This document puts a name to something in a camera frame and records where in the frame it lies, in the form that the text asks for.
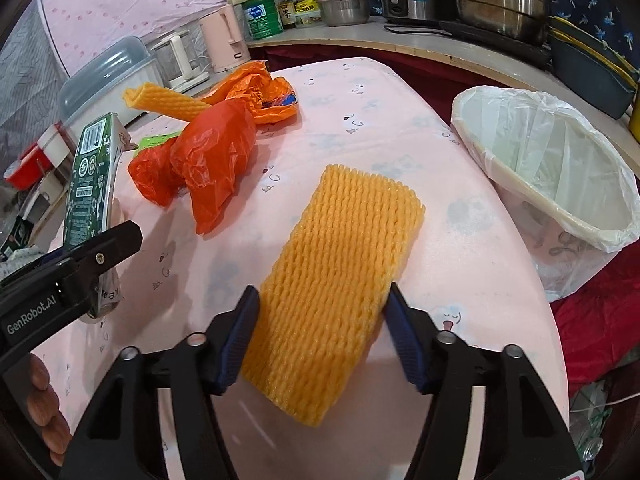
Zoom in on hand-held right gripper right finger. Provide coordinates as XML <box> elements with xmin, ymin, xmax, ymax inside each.
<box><xmin>384</xmin><ymin>281</ymin><xmax>573</xmax><ymax>480</ymax></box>

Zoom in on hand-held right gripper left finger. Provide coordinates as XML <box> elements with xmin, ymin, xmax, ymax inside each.
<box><xmin>59</xmin><ymin>285</ymin><xmax>261</xmax><ymax>480</ymax></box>

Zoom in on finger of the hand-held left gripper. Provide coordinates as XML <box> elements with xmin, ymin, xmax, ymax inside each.
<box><xmin>47</xmin><ymin>220</ymin><xmax>142</xmax><ymax>286</ymax></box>

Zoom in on green drink carton pouch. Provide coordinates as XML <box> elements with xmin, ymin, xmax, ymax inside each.
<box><xmin>62</xmin><ymin>112</ymin><xmax>132</xmax><ymax>321</ymax></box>

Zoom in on orange foam net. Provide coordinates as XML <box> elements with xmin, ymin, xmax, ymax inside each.
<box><xmin>123</xmin><ymin>81</ymin><xmax>213</xmax><ymax>122</ymax></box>
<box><xmin>240</xmin><ymin>163</ymin><xmax>426</xmax><ymax>428</ymax></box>

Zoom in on yellow-green wrapper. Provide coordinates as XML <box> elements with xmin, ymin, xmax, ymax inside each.
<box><xmin>137</xmin><ymin>130</ymin><xmax>183</xmax><ymax>151</ymax></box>

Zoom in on red-orange plastic bag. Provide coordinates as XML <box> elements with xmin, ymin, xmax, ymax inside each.
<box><xmin>127</xmin><ymin>99</ymin><xmax>258</xmax><ymax>236</ymax></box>

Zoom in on bin with white liner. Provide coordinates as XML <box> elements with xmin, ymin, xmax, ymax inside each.
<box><xmin>450</xmin><ymin>85</ymin><xmax>640</xmax><ymax>303</ymax></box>

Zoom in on light orange plastic bag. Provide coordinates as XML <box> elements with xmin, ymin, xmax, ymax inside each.
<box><xmin>202</xmin><ymin>60</ymin><xmax>300</xmax><ymax>126</ymax></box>

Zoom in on person's left hand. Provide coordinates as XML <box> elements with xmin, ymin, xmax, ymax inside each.
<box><xmin>27</xmin><ymin>352</ymin><xmax>72</xmax><ymax>467</ymax></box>

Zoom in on white dish box clear lid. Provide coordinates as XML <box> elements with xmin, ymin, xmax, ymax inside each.
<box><xmin>57</xmin><ymin>36</ymin><xmax>166</xmax><ymax>126</ymax></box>

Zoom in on grey patterned cloth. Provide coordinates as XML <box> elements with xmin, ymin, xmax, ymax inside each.
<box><xmin>0</xmin><ymin>0</ymin><xmax>66</xmax><ymax>136</ymax></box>

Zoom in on bright red cloth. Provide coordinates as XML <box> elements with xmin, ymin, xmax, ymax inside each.
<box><xmin>552</xmin><ymin>275</ymin><xmax>640</xmax><ymax>396</ymax></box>

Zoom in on glass electric kettle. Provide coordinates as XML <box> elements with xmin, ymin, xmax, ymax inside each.
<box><xmin>150</xmin><ymin>32</ymin><xmax>211</xmax><ymax>92</ymax></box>

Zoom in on pink printed tablecloth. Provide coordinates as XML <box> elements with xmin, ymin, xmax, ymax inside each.
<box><xmin>30</xmin><ymin>57</ymin><xmax>573</xmax><ymax>480</ymax></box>

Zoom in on blue snack wrapper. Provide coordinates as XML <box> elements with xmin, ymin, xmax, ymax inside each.
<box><xmin>265</xmin><ymin>92</ymin><xmax>299</xmax><ymax>111</ymax></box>

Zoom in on pink electric kettle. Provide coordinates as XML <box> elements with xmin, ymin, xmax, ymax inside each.
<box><xmin>200</xmin><ymin>4</ymin><xmax>252</xmax><ymax>73</ymax></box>

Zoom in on pink dotted curtain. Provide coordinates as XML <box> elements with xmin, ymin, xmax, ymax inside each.
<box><xmin>37</xmin><ymin>0</ymin><xmax>326</xmax><ymax>61</ymax></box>

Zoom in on maroon counter skirt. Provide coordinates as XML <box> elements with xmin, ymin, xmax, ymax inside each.
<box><xmin>250</xmin><ymin>40</ymin><xmax>506</xmax><ymax>106</ymax></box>

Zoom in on green tin can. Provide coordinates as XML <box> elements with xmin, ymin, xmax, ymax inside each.
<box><xmin>242</xmin><ymin>0</ymin><xmax>284</xmax><ymax>41</ymax></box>

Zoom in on black induction cooktop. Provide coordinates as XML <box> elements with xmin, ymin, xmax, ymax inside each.
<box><xmin>440</xmin><ymin>20</ymin><xmax>553</xmax><ymax>71</ymax></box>

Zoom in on jar with yellow label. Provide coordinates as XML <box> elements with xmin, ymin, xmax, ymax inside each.
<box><xmin>295</xmin><ymin>0</ymin><xmax>322</xmax><ymax>28</ymax></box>

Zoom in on stacked blue yellow basins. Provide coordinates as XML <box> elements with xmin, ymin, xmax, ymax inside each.
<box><xmin>549</xmin><ymin>16</ymin><xmax>640</xmax><ymax>121</ymax></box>

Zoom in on small steel pot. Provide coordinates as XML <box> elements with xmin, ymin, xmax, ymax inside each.
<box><xmin>318</xmin><ymin>0</ymin><xmax>371</xmax><ymax>27</ymax></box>

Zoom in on large steel steamer pot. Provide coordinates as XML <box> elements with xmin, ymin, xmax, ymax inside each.
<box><xmin>440</xmin><ymin>0</ymin><xmax>553</xmax><ymax>46</ymax></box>

